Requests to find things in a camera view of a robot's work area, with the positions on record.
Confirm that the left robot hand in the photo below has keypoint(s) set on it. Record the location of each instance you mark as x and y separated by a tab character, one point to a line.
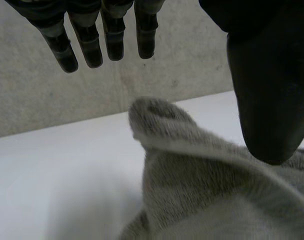
269	95

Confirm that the grey towel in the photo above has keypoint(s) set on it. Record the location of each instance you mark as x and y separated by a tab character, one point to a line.
207	190

